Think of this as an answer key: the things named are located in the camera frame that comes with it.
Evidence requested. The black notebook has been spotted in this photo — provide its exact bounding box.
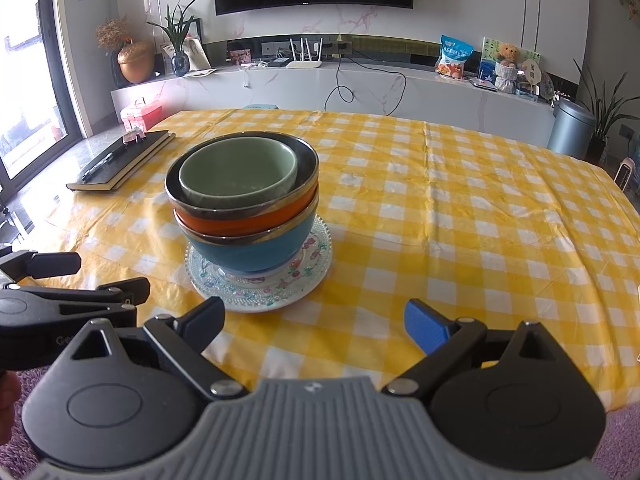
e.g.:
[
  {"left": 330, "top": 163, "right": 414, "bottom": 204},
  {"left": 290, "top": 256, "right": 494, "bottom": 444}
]
[{"left": 66, "top": 130, "right": 177, "bottom": 193}]

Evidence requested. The pink storage box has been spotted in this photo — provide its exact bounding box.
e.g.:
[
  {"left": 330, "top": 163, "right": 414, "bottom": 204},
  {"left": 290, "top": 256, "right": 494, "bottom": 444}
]
[{"left": 120, "top": 100, "right": 165, "bottom": 132}]

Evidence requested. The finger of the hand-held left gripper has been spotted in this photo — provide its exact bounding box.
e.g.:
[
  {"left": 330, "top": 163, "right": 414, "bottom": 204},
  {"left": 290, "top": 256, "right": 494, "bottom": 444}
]
[
  {"left": 0, "top": 250, "right": 83, "bottom": 289},
  {"left": 0, "top": 277, "right": 151, "bottom": 307}
]

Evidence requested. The small pink heater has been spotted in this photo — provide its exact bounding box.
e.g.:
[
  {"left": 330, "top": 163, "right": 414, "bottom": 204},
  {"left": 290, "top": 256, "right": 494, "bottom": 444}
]
[{"left": 616, "top": 157, "right": 637, "bottom": 191}]

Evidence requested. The teddy bear bouquet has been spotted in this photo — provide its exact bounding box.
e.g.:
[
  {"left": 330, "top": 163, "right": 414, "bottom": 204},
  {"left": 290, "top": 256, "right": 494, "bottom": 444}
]
[{"left": 494, "top": 42, "right": 521, "bottom": 94}]

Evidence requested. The grey trash bin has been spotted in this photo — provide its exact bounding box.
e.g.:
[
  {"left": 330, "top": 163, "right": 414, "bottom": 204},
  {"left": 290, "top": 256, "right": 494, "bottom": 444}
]
[{"left": 547, "top": 98, "right": 598, "bottom": 162}]

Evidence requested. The white art print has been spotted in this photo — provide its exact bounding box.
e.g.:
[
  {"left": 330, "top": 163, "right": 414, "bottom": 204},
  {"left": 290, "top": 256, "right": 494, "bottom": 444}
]
[{"left": 161, "top": 38, "right": 212, "bottom": 74}]

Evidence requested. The tall potted plant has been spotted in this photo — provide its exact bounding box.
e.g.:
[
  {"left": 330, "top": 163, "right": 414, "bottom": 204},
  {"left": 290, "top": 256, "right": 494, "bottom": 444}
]
[{"left": 572, "top": 57, "right": 640, "bottom": 164}]

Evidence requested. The clear glass plate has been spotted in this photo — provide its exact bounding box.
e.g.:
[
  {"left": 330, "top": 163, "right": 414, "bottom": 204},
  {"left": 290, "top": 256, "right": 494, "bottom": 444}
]
[{"left": 186, "top": 217, "right": 334, "bottom": 307}]

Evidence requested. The black cable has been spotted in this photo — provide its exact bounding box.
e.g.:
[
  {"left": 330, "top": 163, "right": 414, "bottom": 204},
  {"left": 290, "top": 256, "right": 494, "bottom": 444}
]
[{"left": 325, "top": 55, "right": 407, "bottom": 116}]

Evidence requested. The bronze acorn vase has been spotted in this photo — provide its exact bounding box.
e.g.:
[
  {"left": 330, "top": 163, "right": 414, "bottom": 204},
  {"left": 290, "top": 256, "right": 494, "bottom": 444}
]
[{"left": 117, "top": 40, "right": 156, "bottom": 85}]

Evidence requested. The green plant in glass vase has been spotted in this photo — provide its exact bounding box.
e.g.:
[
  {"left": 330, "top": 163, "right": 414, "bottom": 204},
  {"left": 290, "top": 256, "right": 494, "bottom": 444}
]
[{"left": 146, "top": 0, "right": 206, "bottom": 78}]

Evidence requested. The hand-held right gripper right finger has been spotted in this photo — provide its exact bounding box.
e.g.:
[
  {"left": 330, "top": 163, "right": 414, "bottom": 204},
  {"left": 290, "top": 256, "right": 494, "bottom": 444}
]
[{"left": 382, "top": 298, "right": 577, "bottom": 402}]

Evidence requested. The blue snack bag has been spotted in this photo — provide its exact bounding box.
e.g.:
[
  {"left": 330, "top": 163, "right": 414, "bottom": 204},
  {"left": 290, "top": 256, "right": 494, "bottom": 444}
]
[{"left": 435, "top": 35, "right": 475, "bottom": 81}]

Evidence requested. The white vine painted plate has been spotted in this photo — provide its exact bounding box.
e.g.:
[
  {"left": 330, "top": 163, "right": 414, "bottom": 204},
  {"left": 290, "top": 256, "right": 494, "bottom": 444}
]
[{"left": 189, "top": 260, "right": 332, "bottom": 315}]

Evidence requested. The green picture board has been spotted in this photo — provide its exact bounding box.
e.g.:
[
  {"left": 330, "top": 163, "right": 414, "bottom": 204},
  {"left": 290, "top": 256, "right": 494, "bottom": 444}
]
[{"left": 481, "top": 36, "right": 542, "bottom": 81}]

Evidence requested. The orange steel bowl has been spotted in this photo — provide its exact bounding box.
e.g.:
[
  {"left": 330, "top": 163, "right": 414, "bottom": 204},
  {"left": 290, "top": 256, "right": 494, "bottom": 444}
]
[{"left": 165, "top": 133, "right": 320, "bottom": 235}]

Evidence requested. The round paper fan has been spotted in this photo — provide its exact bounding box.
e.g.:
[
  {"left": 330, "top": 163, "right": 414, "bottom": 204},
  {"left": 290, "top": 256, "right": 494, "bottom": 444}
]
[{"left": 521, "top": 58, "right": 544, "bottom": 86}]

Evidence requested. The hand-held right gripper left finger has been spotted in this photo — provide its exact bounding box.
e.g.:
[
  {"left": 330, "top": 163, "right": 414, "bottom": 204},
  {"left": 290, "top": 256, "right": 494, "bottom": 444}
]
[{"left": 56, "top": 295, "right": 251, "bottom": 402}]

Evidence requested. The small white plate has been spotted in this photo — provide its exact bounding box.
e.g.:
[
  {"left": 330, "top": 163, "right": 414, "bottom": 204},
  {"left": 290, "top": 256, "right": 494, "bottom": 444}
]
[{"left": 215, "top": 260, "right": 302, "bottom": 287}]

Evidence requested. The glass sliding door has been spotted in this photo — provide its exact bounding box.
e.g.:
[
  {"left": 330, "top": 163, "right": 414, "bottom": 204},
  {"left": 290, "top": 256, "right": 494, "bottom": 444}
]
[{"left": 0, "top": 0, "right": 97, "bottom": 212}]

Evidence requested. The dried flower bunch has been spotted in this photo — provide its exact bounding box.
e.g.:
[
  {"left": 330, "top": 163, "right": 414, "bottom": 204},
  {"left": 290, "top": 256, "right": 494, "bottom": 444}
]
[{"left": 95, "top": 17, "right": 135, "bottom": 52}]

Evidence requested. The green ceramic bowl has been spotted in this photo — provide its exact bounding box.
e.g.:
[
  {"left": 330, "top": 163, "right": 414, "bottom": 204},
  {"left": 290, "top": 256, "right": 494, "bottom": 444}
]
[{"left": 178, "top": 139, "right": 300, "bottom": 210}]

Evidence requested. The white router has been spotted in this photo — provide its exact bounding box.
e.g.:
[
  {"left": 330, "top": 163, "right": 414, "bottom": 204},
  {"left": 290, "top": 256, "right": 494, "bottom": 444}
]
[{"left": 286, "top": 37, "right": 324, "bottom": 70}]

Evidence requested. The black pen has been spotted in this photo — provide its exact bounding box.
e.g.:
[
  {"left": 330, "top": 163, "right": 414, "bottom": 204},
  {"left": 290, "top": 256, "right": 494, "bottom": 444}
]
[{"left": 81, "top": 139, "right": 126, "bottom": 183}]

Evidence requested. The purple rug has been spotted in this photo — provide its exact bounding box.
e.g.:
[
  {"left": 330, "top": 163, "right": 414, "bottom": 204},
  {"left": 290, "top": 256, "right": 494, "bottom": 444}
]
[{"left": 0, "top": 365, "right": 640, "bottom": 480}]

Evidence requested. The blue steel bowl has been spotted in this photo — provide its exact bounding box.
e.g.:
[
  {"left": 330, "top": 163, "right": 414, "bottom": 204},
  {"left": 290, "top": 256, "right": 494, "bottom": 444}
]
[{"left": 173, "top": 195, "right": 321, "bottom": 274}]

